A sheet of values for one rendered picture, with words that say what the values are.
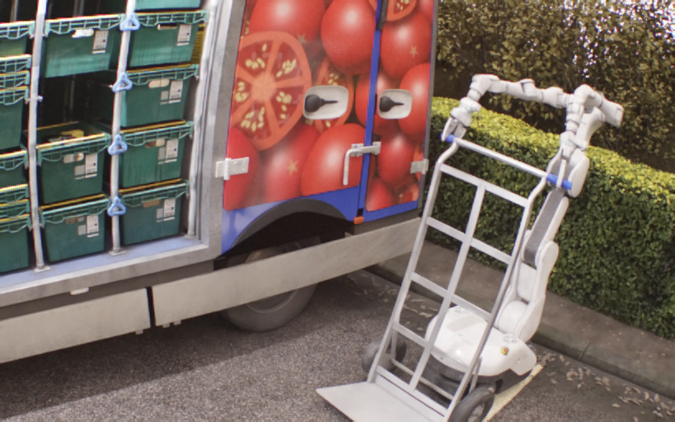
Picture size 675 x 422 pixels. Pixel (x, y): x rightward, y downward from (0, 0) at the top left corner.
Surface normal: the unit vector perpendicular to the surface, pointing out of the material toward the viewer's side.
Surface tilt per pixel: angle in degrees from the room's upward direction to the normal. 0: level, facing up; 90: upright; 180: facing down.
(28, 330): 90
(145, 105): 98
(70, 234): 92
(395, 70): 90
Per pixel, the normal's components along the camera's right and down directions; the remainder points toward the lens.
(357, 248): 0.70, 0.29
